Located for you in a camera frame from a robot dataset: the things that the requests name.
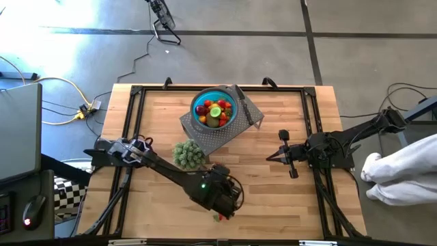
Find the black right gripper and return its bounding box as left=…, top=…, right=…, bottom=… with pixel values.
left=266, top=128, right=308, bottom=179

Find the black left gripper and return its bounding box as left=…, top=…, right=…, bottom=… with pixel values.
left=211, top=164, right=245, bottom=220

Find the black kitchen knife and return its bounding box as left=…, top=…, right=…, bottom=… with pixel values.
left=234, top=85, right=255, bottom=126

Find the blue collapsible colander bowl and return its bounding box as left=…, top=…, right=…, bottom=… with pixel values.
left=189, top=85, right=240, bottom=132

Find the grey perforated metal shelf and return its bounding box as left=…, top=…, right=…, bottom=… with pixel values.
left=178, top=84, right=266, bottom=162

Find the green artificial succulent plant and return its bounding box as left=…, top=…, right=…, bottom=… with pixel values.
left=171, top=139, right=207, bottom=171

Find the person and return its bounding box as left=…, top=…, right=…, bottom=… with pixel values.
left=360, top=132, right=437, bottom=207

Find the grey metal table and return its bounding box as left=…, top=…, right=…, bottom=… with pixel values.
left=397, top=97, right=437, bottom=148

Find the black-white checkered cloth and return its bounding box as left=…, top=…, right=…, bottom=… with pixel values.
left=53, top=176, right=88, bottom=217

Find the white and yellow power adapter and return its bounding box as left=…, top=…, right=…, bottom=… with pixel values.
left=71, top=100, right=102, bottom=121

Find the black desk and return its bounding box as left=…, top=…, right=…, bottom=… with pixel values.
left=0, top=169, right=55, bottom=240

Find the black floor fan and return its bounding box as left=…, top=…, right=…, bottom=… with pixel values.
left=145, top=0, right=182, bottom=46

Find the black computer mouse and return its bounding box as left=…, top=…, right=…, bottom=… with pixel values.
left=22, top=194, right=46, bottom=231

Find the black keyboard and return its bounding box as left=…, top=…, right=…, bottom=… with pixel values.
left=0, top=193, right=14, bottom=236

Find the silver aluminium bracket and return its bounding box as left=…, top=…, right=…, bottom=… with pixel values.
left=108, top=238, right=147, bottom=246
left=299, top=240, right=339, bottom=246

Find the black floor cable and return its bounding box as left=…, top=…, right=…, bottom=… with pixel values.
left=339, top=81, right=437, bottom=119

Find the black aluminium table frame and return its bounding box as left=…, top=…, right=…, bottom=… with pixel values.
left=80, top=83, right=368, bottom=240

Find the black fan power cable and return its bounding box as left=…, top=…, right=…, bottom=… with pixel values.
left=115, top=3, right=153, bottom=83

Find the pale yellow floor cable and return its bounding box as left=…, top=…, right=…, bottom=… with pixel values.
left=0, top=55, right=93, bottom=126

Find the grey metal floor rail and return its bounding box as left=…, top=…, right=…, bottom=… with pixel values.
left=0, top=71, right=38, bottom=81

